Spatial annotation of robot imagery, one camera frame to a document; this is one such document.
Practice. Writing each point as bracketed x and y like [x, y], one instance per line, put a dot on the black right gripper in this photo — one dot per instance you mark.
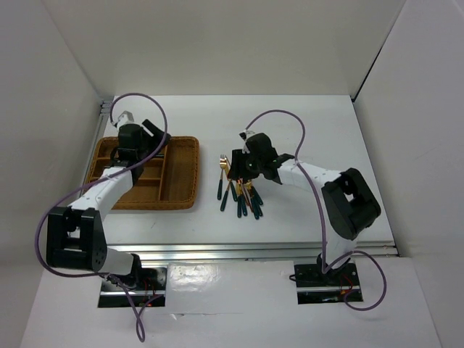
[238, 159]

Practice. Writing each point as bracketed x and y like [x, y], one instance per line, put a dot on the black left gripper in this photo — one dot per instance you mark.
[156, 132]

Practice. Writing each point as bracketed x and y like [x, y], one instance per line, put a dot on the gold fork green handle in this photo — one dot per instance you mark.
[225, 197]
[223, 167]

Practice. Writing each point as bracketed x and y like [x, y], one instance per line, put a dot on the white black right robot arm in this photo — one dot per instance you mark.
[345, 202]

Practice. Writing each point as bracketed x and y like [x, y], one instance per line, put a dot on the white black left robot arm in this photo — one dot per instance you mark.
[75, 233]

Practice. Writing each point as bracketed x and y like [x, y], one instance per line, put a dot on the wicker cutlery tray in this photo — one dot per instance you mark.
[169, 181]

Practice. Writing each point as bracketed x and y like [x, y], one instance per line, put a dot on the gold spoon green handle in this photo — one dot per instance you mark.
[257, 196]
[256, 207]

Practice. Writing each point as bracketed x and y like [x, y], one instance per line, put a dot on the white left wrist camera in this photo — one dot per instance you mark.
[123, 119]

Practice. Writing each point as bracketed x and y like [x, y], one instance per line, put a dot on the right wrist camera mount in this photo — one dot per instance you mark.
[245, 135]

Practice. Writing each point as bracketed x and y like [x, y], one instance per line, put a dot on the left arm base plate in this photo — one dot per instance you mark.
[149, 291]

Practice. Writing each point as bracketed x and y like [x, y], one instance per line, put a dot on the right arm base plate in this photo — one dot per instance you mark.
[315, 288]

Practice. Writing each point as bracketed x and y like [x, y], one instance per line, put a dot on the aluminium frame rail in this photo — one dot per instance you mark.
[220, 252]

